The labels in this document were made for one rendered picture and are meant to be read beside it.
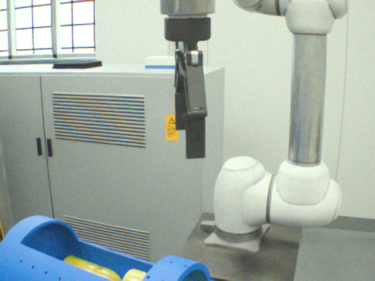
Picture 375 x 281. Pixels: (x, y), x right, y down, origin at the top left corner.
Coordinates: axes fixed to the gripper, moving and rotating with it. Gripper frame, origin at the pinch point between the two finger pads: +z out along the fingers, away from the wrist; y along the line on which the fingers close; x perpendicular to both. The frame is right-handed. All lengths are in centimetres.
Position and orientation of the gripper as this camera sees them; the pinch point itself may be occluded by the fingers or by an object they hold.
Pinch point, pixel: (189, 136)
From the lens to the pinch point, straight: 70.5
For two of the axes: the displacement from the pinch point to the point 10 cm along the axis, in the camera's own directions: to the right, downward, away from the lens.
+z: 0.1, 9.4, 3.5
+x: -9.9, 0.6, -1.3
